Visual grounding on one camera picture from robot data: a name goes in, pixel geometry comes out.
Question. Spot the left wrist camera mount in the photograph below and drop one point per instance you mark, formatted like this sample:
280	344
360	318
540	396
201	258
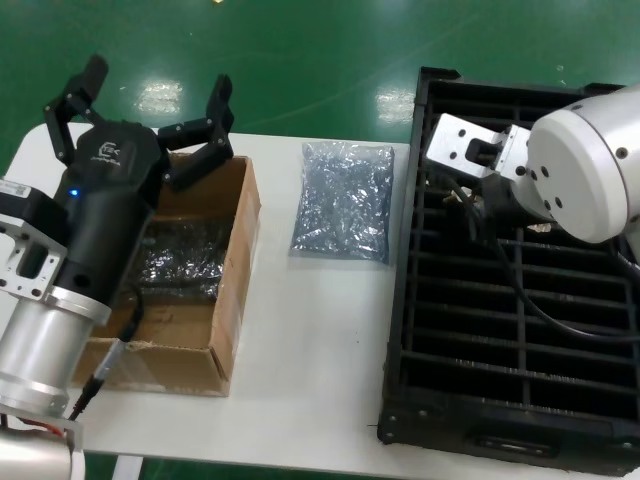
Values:
30	260

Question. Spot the dark graphics card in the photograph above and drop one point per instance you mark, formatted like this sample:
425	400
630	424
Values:
541	228

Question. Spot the black slotted container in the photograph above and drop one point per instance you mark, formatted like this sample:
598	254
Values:
400	300

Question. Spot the white table leg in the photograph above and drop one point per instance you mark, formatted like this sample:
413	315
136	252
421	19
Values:
127	470

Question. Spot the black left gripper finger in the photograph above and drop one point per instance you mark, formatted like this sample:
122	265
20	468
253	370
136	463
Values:
220	125
92	75

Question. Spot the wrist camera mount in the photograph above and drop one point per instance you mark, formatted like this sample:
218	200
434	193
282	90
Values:
450	145
30	260

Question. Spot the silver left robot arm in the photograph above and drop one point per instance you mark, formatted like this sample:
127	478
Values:
45	340

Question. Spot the clear antistatic bag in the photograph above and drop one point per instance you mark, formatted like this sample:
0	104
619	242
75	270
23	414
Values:
345	200

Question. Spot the brown cardboard box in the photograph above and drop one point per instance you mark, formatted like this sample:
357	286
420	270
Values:
235	300

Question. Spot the bagged graphics card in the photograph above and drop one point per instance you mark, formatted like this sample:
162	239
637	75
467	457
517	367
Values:
185	260

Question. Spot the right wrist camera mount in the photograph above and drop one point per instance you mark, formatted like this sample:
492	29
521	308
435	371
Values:
450	145

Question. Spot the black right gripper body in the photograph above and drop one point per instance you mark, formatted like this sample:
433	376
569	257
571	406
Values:
497	197

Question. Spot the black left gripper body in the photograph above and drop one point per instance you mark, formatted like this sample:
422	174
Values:
110	200

